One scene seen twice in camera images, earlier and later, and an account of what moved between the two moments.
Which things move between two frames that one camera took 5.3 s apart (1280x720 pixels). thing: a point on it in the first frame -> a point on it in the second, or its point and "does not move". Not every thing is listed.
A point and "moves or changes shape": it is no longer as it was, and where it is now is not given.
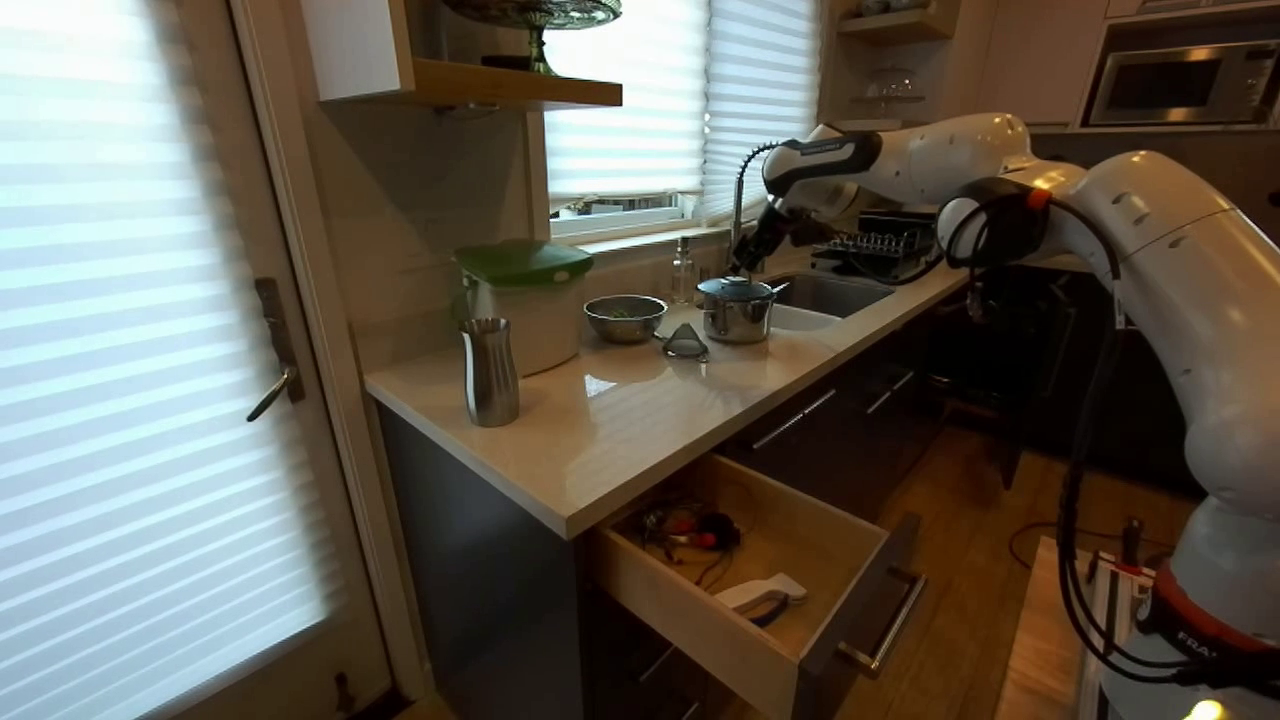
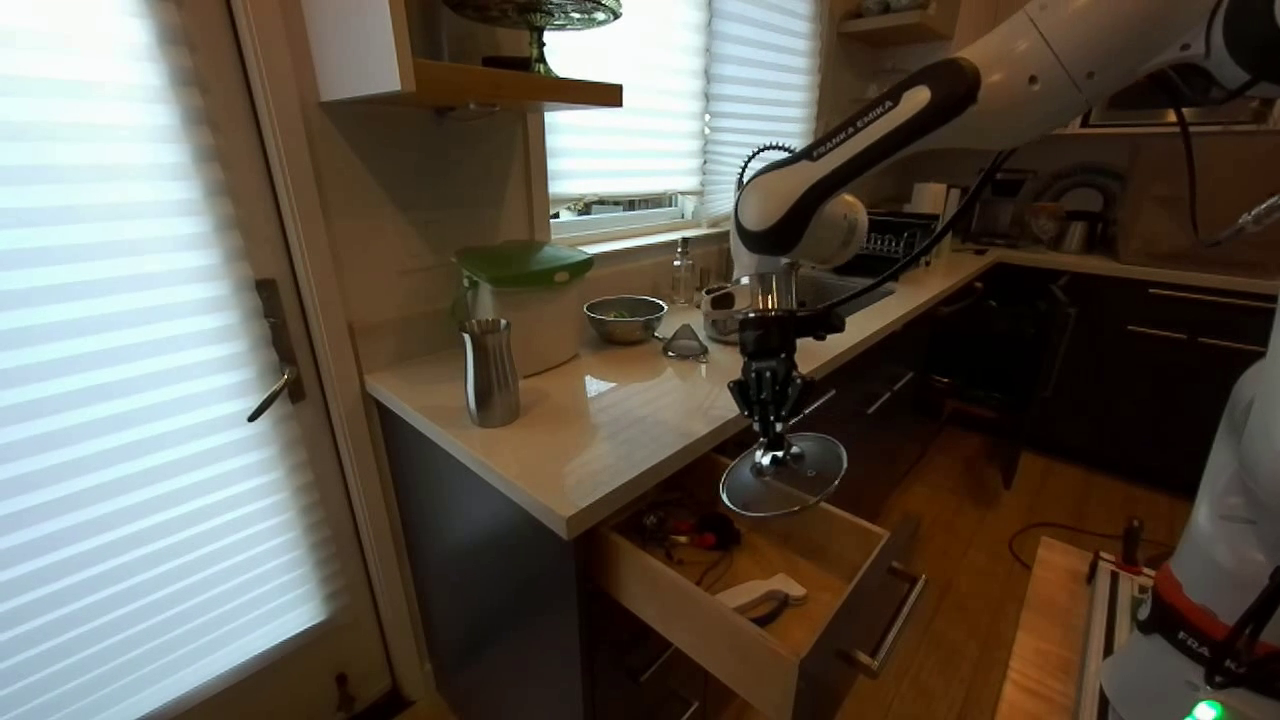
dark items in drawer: x=680 y=525 does not move
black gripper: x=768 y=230 -> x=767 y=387
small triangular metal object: x=684 y=347 does not move
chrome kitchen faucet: x=738 y=203 does not move
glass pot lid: x=741 y=286 moves or changes shape
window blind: x=707 y=91 does not move
